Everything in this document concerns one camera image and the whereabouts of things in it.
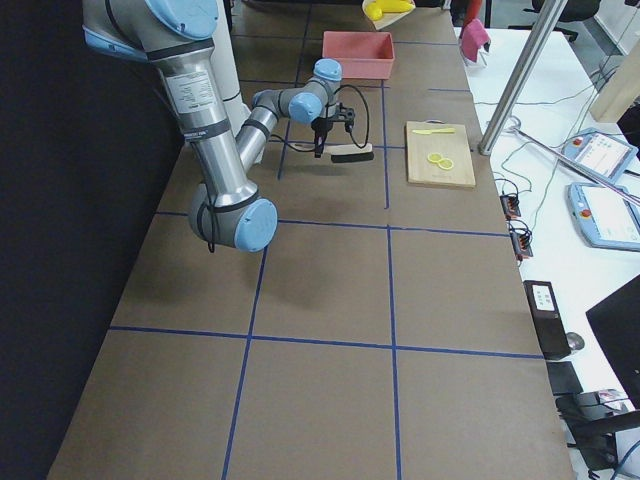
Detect black box with label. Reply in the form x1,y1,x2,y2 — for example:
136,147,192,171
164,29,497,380
523,280,571,360

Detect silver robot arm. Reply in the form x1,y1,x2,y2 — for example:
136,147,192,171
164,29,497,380
82,1,342,252

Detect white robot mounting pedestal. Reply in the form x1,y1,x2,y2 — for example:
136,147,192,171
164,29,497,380
211,0,251,135

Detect teach pendant far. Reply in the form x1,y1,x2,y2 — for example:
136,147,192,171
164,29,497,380
561,128,638,183

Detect yellow plastic toy knife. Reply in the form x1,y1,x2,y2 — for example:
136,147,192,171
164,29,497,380
411,127,456,135

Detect teach pendant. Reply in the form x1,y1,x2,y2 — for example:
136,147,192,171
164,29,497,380
561,128,638,183
567,182,639,252

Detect pink plastic bin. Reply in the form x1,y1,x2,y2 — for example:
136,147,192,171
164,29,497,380
322,31,395,80

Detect black monitor corner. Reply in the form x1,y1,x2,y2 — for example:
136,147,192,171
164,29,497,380
586,279,639,409

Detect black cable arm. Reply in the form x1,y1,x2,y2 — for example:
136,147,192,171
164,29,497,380
269,84,371,156

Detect red cloth on table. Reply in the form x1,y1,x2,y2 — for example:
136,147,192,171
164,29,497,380
459,19,491,63

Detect white side table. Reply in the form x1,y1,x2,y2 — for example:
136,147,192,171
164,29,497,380
452,24,640,480

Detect black camera bracket wrist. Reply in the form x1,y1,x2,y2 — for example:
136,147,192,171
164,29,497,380
331,102,355,134

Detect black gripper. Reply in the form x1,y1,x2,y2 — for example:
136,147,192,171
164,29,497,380
311,117,333,158

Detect wooden cutting board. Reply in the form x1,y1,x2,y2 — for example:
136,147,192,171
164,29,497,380
405,121,476,189

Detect teach pendant near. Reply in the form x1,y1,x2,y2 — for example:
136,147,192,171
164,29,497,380
567,182,639,252

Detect orange black connector box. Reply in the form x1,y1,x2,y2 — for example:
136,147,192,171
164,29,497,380
500,193,521,220
509,228,533,261

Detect toy lemon slice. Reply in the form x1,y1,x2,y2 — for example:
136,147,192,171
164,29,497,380
437,158,454,171
427,153,443,164

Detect silver metal pole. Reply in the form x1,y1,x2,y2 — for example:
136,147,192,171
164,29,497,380
478,0,567,156

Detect beige plastic dustpan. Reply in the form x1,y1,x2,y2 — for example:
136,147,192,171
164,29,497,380
370,11,412,31

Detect beige hand brush black bristles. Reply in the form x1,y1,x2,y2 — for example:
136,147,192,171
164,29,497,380
289,143,375,164

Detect yellow toy corn cob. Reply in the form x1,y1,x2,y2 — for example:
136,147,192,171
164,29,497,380
373,0,415,14

